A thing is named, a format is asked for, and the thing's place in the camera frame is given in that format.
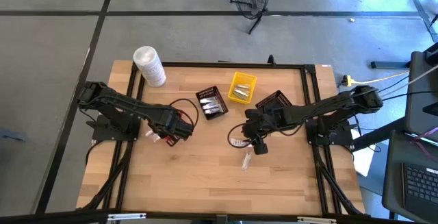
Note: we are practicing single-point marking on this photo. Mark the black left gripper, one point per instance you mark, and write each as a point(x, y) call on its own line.
point(178, 126)

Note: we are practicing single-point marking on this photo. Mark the black aluminium table frame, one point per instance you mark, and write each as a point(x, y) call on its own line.
point(219, 65)

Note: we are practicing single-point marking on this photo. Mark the silver foil packet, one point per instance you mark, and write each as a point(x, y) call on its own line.
point(243, 86)
point(242, 91)
point(239, 96)

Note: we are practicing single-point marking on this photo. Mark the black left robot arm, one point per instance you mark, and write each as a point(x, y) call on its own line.
point(130, 107)

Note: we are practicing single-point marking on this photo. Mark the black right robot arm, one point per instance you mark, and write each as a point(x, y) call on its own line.
point(325, 109)

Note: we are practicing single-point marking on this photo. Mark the black overhead camera gantry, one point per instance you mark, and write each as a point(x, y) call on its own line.
point(51, 216)

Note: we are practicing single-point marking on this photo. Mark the grey metal floor frame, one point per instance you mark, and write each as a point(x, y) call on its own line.
point(422, 8)

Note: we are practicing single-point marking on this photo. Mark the white wipes canister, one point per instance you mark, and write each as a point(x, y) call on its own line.
point(149, 66)

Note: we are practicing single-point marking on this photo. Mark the black plastic basket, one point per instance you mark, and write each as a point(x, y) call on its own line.
point(273, 99)
point(212, 103)

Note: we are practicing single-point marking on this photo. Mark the grey metal floor bar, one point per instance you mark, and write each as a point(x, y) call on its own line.
point(390, 65)

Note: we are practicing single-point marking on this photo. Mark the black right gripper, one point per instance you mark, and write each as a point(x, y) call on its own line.
point(263, 121)

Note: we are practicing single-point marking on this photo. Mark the black rail clamp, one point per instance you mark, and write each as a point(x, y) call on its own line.
point(271, 59)

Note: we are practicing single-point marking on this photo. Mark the white printed sachet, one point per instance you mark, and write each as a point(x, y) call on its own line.
point(237, 142)

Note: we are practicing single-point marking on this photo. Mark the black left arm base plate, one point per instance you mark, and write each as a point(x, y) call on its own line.
point(113, 129)

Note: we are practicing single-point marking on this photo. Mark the yellow plastic basket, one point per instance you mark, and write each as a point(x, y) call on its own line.
point(243, 80)

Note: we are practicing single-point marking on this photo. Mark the black laptop keyboard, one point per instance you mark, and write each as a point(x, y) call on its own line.
point(421, 183)

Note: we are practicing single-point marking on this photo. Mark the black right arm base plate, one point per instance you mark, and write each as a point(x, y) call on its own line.
point(330, 133)

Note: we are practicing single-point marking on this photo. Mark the white toothpaste tube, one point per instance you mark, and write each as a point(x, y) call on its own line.
point(209, 106)
point(206, 100)
point(212, 111)

